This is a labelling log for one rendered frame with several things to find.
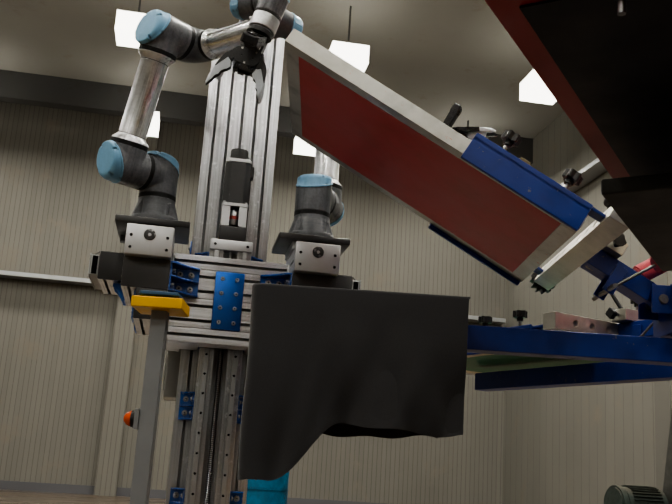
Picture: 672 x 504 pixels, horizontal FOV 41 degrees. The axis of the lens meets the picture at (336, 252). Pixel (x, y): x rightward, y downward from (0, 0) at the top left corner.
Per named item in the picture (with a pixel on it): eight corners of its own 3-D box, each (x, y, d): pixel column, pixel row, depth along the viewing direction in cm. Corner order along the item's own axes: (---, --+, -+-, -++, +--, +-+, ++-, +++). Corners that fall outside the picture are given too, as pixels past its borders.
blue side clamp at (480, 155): (460, 156, 197) (477, 132, 199) (457, 164, 202) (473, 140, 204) (577, 230, 194) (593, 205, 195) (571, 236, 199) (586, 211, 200)
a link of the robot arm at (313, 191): (289, 208, 285) (292, 168, 289) (300, 220, 298) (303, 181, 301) (325, 208, 283) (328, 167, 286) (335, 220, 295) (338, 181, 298)
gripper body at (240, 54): (258, 83, 241) (274, 45, 243) (256, 69, 232) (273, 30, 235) (231, 74, 241) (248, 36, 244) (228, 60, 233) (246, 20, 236)
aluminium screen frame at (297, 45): (284, 40, 204) (294, 28, 205) (291, 133, 261) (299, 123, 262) (580, 228, 195) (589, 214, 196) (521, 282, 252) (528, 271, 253)
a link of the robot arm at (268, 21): (279, 16, 236) (250, 5, 236) (272, 30, 235) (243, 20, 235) (280, 29, 243) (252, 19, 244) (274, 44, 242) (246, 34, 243)
